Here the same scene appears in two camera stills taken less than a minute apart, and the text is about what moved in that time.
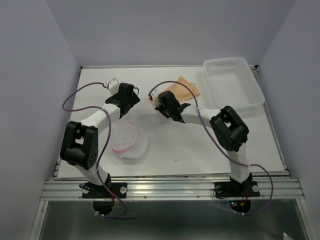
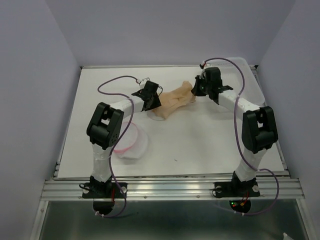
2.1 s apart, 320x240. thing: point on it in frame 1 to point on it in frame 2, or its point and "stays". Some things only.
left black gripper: x=134 y=100 to x=156 y=103
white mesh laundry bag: x=128 y=140 stays
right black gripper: x=159 y=108 to x=194 y=90
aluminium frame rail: x=194 y=189 stays
